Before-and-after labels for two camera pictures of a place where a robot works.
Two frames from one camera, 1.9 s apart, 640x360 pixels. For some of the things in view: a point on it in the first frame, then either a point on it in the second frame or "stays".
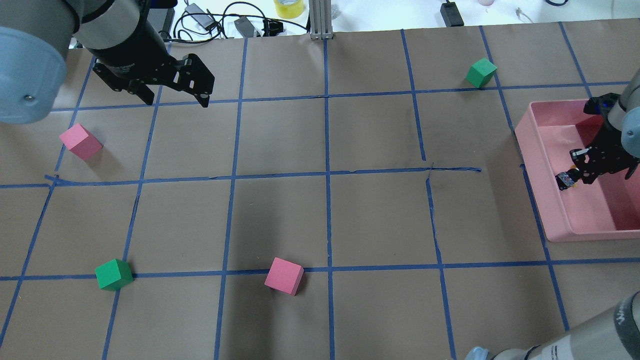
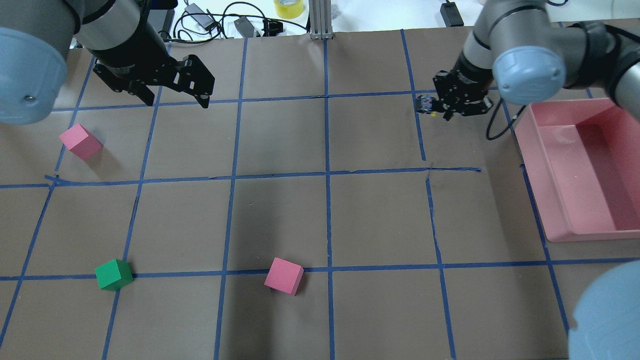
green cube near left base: x=114 y=275 stays
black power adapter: x=451 y=15 stays
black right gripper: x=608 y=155 -> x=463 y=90
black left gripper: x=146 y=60 stays
